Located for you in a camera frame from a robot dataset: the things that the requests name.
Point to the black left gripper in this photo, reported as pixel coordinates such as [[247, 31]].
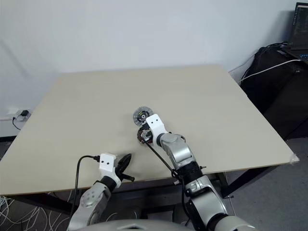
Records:
[[121, 173]]

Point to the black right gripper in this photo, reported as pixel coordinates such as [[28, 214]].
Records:
[[146, 126]]

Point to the silver spoked rotor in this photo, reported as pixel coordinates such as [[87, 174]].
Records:
[[137, 119]]

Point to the silver motor housing copper coils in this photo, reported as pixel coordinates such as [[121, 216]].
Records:
[[140, 137]]

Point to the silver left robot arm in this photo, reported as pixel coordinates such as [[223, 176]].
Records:
[[90, 199]]

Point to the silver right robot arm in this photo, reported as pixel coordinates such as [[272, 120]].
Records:
[[179, 151]]

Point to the black power adapter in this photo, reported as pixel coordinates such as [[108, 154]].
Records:
[[24, 113]]

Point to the white power strip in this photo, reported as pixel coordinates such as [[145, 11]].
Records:
[[16, 113]]

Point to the black fabric bag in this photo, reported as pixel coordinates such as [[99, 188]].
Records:
[[272, 91]]

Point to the black laptop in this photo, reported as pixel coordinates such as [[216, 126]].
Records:
[[300, 24]]

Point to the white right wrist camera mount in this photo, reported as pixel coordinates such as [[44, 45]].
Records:
[[155, 125]]

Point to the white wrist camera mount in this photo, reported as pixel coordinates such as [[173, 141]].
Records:
[[155, 125], [107, 163]]

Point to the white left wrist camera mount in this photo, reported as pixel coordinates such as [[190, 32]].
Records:
[[107, 163]]

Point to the black metal table frame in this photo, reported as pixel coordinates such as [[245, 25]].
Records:
[[223, 185]]

